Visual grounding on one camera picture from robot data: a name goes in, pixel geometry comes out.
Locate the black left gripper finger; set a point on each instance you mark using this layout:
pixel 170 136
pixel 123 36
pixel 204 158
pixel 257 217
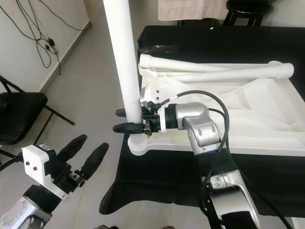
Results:
pixel 95 160
pixel 74 145

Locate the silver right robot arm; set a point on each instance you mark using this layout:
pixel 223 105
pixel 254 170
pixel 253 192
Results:
pixel 200 129

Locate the white plastic children table top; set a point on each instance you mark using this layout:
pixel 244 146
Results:
pixel 243 109

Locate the grey left robot leg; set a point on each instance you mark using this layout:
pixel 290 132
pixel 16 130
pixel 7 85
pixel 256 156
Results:
pixel 105 227

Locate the grey robot leg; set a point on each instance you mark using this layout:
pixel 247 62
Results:
pixel 105 227
pixel 167 227

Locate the black tablecloth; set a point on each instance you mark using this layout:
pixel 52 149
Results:
pixel 171 181

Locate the black folding chair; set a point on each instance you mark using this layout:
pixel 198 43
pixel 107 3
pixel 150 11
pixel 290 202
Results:
pixel 19 114

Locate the grey right robot leg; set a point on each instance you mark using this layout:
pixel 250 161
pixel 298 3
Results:
pixel 167 227

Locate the black power plug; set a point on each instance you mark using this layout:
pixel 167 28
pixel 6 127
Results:
pixel 50 44

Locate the pink checked cloth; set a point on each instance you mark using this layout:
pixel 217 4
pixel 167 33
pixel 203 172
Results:
pixel 190 9

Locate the black round stool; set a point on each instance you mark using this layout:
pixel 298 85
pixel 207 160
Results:
pixel 243 7

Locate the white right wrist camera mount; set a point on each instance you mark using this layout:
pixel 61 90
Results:
pixel 150 90

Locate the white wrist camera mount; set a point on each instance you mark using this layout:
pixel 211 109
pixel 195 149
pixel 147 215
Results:
pixel 35 164
pixel 150 90

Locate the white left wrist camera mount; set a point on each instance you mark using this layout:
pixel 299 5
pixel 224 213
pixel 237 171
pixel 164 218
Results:
pixel 35 164

